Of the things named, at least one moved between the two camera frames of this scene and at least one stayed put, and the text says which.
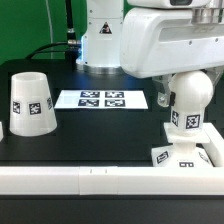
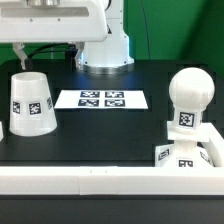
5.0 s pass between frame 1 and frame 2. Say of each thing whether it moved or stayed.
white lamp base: stayed
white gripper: moved
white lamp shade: stayed
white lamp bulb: stayed
